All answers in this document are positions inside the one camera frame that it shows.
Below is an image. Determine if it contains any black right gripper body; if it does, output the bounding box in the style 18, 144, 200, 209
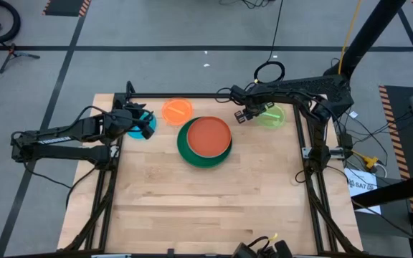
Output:
242, 96, 267, 121

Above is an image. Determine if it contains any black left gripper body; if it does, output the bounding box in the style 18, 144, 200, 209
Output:
100, 108, 139, 140

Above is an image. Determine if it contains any small teal plastic plate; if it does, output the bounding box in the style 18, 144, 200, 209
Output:
126, 110, 158, 140

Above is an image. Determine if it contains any small light green plastic plate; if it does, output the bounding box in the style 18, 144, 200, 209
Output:
255, 102, 287, 130

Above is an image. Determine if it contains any small orange plastic plate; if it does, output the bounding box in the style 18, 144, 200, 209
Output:
161, 97, 194, 127

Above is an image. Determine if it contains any red-orange plastic plate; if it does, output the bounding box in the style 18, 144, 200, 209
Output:
186, 115, 233, 159

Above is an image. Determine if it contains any dark green plastic plate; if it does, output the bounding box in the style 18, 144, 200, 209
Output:
176, 116, 234, 170

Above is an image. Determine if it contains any white paper sheet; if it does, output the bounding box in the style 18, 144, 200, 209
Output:
343, 167, 382, 215

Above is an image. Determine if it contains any black tripod stand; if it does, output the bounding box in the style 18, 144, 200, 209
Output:
0, 42, 42, 75

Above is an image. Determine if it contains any black metal beam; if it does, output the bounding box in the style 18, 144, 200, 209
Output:
351, 173, 413, 209

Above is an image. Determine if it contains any black hanging cable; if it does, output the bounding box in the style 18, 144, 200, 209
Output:
252, 0, 286, 85

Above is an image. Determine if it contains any black metal table frame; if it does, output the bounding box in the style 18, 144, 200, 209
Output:
62, 80, 365, 256

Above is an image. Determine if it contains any silver metal bracket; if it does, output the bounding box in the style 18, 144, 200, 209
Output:
301, 145, 351, 161

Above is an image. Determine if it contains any yellow hanging cable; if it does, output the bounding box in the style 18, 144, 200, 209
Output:
337, 0, 364, 75

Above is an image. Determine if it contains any yellow cable connector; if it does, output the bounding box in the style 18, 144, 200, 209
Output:
351, 150, 379, 169

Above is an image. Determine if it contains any black camera mast pole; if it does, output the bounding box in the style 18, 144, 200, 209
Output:
323, 0, 407, 108

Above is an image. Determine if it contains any black table-level camera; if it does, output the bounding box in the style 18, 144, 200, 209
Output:
231, 234, 294, 258

